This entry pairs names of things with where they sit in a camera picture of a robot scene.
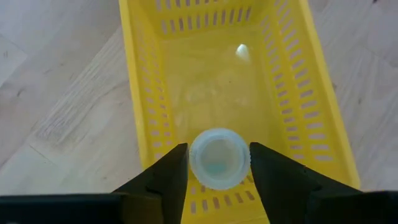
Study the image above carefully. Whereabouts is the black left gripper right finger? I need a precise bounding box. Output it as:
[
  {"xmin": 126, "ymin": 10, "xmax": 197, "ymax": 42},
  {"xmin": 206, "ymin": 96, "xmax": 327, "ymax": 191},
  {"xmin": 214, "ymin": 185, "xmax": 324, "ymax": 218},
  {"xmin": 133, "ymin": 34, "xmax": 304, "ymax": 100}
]
[{"xmin": 249, "ymin": 142, "xmax": 363, "ymax": 224}]

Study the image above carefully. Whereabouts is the small white capped bottle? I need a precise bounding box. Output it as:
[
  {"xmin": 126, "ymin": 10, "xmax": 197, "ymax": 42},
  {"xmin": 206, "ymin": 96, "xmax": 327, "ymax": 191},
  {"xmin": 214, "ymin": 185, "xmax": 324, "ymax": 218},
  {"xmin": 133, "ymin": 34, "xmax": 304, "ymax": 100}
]
[{"xmin": 188, "ymin": 128, "xmax": 251, "ymax": 191}]

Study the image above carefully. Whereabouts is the yellow slotted plastic bin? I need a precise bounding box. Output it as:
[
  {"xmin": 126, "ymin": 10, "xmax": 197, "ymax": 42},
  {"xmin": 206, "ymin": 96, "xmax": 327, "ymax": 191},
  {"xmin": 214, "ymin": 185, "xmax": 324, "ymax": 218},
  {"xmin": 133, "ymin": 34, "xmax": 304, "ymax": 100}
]
[{"xmin": 118, "ymin": 0, "xmax": 361, "ymax": 224}]

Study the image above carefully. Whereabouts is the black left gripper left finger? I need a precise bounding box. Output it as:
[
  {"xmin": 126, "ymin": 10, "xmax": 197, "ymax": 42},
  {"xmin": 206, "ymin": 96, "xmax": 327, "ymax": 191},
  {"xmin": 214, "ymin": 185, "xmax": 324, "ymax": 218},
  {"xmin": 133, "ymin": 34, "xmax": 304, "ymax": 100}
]
[{"xmin": 113, "ymin": 142, "xmax": 190, "ymax": 224}]

